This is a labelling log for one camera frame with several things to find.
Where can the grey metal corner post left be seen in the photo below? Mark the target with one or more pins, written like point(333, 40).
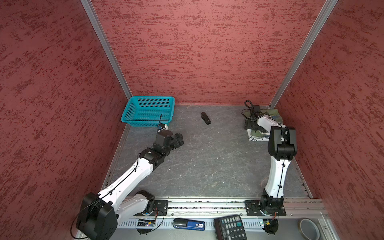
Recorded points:
point(97, 26)

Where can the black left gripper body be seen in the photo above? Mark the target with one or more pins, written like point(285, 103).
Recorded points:
point(174, 143)

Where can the left small circuit board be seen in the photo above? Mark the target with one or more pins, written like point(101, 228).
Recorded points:
point(146, 223)

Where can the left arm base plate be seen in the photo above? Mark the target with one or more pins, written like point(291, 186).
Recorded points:
point(159, 207)

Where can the green tank top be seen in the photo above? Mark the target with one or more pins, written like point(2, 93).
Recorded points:
point(271, 118)

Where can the white tank top navy trim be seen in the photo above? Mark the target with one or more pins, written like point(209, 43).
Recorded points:
point(262, 138)

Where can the grey metal corner post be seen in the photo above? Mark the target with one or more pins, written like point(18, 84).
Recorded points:
point(97, 26)
point(317, 26)

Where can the grey metal corner post right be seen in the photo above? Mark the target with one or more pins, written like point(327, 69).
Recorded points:
point(317, 26)

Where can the grey tape roll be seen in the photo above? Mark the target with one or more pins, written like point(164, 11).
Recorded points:
point(309, 230)

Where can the black calculator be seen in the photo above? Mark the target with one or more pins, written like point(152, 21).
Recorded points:
point(230, 228)

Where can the blue black handheld device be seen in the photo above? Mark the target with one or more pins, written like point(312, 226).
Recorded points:
point(186, 224)

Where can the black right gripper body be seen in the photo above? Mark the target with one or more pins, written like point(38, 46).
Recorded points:
point(252, 125)

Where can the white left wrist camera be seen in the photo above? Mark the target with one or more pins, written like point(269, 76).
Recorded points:
point(162, 126)

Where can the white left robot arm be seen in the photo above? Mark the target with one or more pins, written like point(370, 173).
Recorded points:
point(100, 213)

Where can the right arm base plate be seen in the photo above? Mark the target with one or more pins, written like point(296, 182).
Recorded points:
point(268, 208)

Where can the aluminium rail frame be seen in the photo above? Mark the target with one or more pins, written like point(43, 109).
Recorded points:
point(207, 210)

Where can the small black stapler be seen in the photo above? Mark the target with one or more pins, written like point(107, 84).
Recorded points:
point(205, 118)

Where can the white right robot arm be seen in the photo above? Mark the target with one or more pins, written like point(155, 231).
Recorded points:
point(282, 148)

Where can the teal plastic laundry basket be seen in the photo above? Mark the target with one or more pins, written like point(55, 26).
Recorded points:
point(146, 111)

